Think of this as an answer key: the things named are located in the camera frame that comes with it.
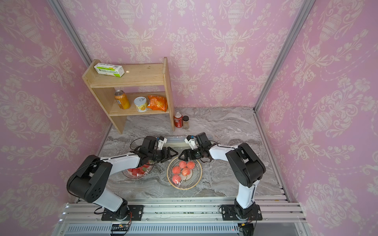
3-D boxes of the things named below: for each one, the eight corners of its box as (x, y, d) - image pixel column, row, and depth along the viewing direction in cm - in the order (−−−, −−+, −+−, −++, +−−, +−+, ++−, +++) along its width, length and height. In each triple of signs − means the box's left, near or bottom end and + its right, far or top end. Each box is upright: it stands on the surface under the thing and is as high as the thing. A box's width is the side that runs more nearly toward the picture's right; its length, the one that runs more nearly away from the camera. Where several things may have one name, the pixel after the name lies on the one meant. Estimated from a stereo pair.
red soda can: (175, 128, 111) (173, 118, 102) (175, 122, 115) (174, 112, 106) (183, 128, 111) (182, 118, 102) (183, 122, 115) (182, 112, 106)
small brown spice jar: (183, 129, 111) (182, 120, 103) (183, 124, 114) (182, 115, 106) (189, 129, 111) (188, 120, 103) (189, 124, 114) (189, 115, 106)
